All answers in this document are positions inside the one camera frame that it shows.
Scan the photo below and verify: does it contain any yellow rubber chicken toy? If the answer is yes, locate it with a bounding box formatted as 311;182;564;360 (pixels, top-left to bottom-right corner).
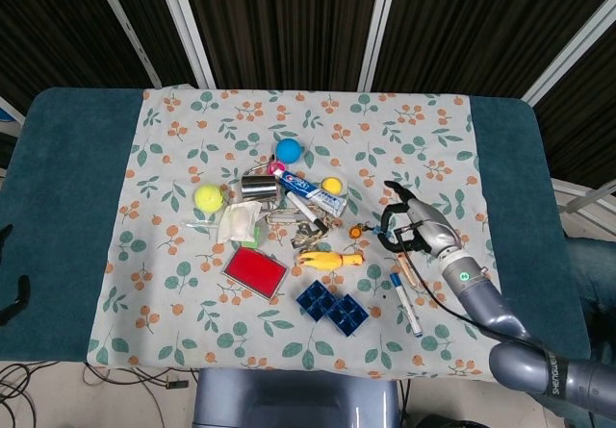
295;249;366;274

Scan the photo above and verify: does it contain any teal table cover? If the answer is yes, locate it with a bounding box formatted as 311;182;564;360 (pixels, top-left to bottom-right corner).
0;86;594;366

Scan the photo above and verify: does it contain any blue plastic grid block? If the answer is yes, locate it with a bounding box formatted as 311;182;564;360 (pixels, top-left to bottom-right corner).
325;293;372;339
295;279;339;323

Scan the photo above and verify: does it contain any silver metal bar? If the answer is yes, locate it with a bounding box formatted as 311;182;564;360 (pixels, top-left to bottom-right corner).
263;211;304;224

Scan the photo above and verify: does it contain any red ink stamp pad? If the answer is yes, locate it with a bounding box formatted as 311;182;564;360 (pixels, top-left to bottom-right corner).
219;246;291;301

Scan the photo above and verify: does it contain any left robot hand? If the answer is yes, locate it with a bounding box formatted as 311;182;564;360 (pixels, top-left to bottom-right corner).
0;223;33;327

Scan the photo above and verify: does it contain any blue rubber ball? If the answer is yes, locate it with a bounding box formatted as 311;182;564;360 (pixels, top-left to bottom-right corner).
275;138;305;166

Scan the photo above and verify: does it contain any floral print tablecloth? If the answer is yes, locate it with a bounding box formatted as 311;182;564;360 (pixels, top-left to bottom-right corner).
85;88;504;384

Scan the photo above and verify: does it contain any orange badge reel keychain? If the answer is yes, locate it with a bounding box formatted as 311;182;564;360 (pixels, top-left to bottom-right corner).
349;224;382;240

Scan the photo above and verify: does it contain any shiny metal cup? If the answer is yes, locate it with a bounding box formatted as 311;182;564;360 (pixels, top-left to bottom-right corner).
240;174;281;204

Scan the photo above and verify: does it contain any beige braided cord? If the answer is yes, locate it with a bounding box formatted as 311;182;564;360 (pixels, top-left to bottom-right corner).
290;214;344;252

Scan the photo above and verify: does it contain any yellow-green tennis ball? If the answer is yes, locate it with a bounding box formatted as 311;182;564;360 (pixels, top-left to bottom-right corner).
193;185;226;214

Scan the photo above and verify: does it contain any blue white toothpaste tube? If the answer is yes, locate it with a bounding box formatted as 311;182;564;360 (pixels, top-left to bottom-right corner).
273;167;349;218

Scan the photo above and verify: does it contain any white marker with blue cap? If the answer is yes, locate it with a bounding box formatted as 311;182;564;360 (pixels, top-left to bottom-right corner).
390;273;424;339

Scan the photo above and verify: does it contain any black floor cable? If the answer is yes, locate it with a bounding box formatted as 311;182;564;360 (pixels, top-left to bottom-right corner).
0;360;198;428

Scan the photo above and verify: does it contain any white partition frame post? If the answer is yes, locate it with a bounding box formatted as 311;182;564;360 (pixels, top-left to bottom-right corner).
357;0;401;93
153;0;217;89
521;0;616;108
89;0;163;88

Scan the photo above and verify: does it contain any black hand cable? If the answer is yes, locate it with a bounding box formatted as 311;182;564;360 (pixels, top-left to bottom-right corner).
408;254;548;352

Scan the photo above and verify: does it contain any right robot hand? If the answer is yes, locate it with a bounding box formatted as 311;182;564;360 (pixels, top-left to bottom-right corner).
377;181;459;259

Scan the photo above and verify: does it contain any grey blue robot torso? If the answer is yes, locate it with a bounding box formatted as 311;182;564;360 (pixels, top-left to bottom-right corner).
192;366;403;428

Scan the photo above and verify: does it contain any wooden pen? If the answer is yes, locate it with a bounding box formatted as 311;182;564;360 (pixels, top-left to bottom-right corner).
397;252;421;290

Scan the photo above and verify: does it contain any clear plastic wrapped packet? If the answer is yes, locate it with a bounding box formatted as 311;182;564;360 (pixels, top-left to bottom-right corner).
216;200;264;244

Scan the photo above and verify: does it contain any white marker with black cap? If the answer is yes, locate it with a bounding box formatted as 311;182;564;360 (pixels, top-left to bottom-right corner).
287;191;323;228

